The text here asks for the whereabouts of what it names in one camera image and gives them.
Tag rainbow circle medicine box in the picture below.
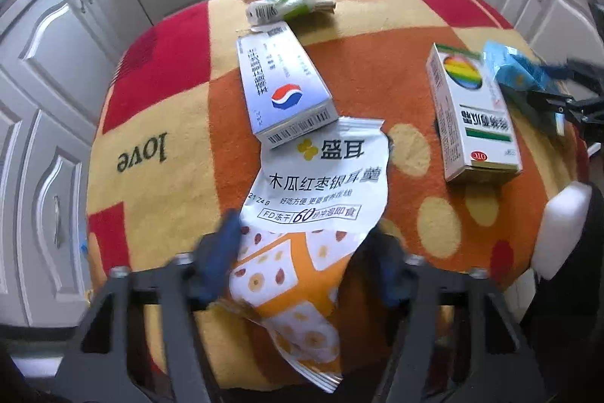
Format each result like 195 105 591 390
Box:
426 44 523 183

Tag orange white food pouch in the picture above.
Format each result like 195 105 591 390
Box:
211 117 389 392

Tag white blue logo medicine box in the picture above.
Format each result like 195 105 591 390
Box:
236 22 339 149

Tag green white wrapper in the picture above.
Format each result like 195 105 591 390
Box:
246 0 337 26

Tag light blue snack wrapper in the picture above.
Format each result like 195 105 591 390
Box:
482 41 552 91

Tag white kitchen base cabinets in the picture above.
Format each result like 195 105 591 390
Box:
0 0 604 329

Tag red yellow floral blanket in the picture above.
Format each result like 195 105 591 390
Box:
86 0 591 392

